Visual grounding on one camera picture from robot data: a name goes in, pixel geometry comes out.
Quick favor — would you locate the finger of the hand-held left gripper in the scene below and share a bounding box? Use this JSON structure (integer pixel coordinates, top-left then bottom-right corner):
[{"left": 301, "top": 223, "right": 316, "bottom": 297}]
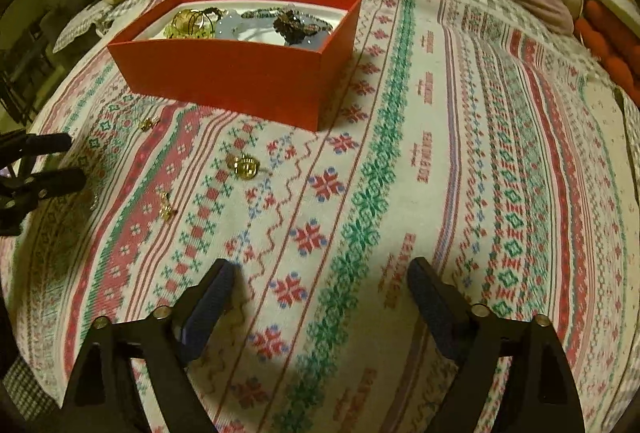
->
[
  {"left": 0, "top": 131, "right": 74, "bottom": 160},
  {"left": 0, "top": 167, "right": 87, "bottom": 214}
]

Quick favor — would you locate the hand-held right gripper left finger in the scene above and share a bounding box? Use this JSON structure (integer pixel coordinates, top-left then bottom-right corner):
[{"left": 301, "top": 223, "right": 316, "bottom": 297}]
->
[{"left": 62, "top": 258, "right": 237, "bottom": 433}]

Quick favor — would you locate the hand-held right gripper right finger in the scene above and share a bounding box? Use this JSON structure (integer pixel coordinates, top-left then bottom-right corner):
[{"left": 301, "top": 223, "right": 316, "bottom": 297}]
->
[{"left": 406, "top": 257, "right": 587, "bottom": 433}]

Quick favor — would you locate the green bead necklace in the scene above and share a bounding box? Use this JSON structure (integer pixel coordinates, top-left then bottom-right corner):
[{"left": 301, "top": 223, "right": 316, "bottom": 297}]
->
[{"left": 164, "top": 9, "right": 222, "bottom": 40}]

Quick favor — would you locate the red cardboard box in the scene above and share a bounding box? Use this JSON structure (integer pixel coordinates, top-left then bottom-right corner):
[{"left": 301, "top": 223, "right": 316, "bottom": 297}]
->
[{"left": 107, "top": 0, "right": 362, "bottom": 132}]

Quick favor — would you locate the light blue bead bracelet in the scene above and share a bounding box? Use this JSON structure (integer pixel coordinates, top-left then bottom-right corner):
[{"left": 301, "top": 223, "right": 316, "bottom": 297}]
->
[{"left": 214, "top": 10, "right": 263, "bottom": 42}]

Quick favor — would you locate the rhinestone bangle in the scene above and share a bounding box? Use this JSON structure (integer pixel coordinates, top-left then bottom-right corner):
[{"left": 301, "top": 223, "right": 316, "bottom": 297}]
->
[{"left": 240, "top": 5, "right": 347, "bottom": 34}]

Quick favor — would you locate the dark bead cluster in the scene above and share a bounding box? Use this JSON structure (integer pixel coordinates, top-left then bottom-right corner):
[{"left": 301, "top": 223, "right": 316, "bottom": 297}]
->
[{"left": 272, "top": 8, "right": 334, "bottom": 46}]

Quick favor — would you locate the patterned knit-print blanket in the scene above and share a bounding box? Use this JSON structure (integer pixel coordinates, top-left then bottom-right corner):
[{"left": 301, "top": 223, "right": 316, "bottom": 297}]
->
[{"left": 0, "top": 0, "right": 640, "bottom": 433}]

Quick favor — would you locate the orange plush toy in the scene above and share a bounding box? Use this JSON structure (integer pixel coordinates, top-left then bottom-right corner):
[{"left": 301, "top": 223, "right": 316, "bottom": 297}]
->
[{"left": 572, "top": 0, "right": 640, "bottom": 106}]

